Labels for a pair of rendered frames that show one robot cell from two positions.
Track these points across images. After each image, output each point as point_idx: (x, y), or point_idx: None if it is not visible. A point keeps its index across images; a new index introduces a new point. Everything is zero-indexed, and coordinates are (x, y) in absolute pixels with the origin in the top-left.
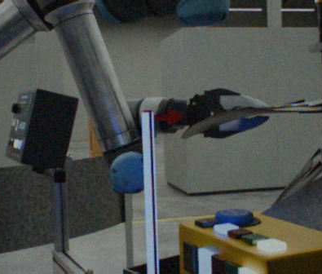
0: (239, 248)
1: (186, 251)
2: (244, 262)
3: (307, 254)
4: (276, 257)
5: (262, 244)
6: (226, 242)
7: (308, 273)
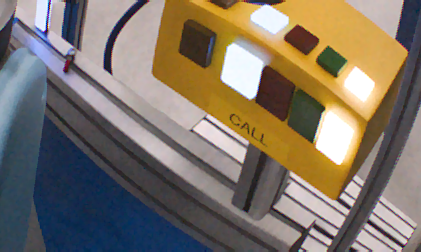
0: (322, 84)
1: (191, 36)
2: (329, 105)
3: (388, 90)
4: (373, 112)
5: (355, 88)
6: (294, 62)
7: (384, 106)
